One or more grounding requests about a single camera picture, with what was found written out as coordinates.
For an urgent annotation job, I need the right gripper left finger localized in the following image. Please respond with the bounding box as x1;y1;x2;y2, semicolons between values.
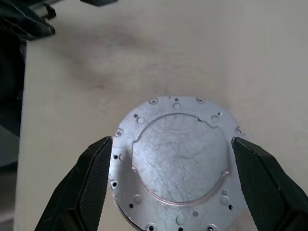
33;136;114;231

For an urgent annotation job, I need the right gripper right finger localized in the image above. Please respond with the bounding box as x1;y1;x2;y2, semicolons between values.
231;137;308;231

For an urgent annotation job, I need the round silver motor lid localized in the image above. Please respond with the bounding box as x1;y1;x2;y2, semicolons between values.
108;95;244;231

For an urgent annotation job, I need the dark crumpled bag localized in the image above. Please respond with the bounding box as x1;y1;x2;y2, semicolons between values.
0;0;57;138

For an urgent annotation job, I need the small black flat object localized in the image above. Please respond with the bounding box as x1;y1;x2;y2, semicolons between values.
80;0;119;8

